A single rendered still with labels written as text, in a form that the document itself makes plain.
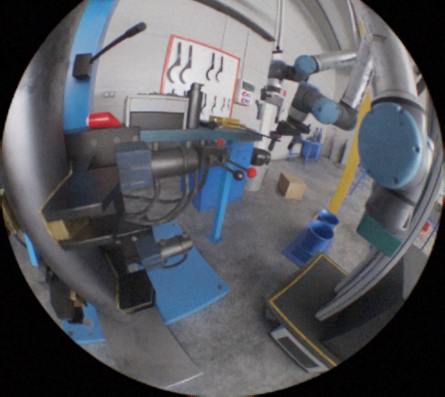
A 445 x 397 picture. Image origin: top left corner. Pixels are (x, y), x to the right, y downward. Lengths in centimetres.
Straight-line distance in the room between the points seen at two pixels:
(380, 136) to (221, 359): 122
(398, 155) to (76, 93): 99
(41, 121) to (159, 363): 104
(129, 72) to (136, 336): 269
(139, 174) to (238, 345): 113
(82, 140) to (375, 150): 75
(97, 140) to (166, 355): 104
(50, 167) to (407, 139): 64
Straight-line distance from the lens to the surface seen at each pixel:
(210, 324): 116
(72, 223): 34
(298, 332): 97
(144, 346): 103
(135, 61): 247
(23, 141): 36
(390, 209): 49
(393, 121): 31
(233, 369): 118
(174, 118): 60
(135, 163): 45
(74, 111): 80
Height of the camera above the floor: 114
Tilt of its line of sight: 23 degrees down
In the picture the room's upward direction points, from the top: 9 degrees clockwise
